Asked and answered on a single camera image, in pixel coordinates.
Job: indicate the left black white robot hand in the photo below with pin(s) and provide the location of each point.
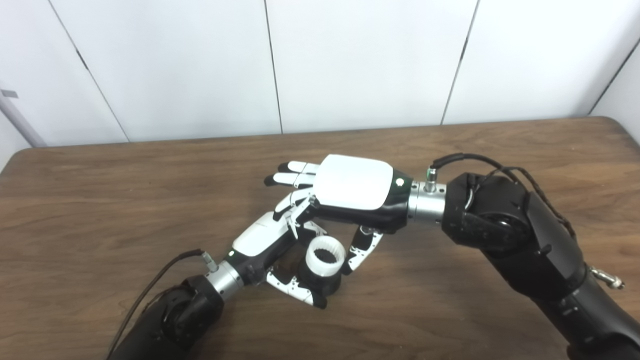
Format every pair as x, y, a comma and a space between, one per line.
257, 235

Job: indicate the small gray wall tag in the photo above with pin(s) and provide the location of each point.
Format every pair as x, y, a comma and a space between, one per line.
9, 93

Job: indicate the round black plastic part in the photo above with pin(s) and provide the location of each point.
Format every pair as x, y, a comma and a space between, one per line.
327, 287

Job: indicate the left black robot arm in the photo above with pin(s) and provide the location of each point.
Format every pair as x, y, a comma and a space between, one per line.
175, 315

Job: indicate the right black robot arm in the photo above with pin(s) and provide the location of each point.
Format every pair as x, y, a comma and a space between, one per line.
500, 225

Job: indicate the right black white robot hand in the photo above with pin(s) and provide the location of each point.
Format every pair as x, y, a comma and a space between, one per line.
355, 182

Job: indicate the gray wall corner post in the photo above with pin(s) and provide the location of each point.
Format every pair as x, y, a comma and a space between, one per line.
22, 122

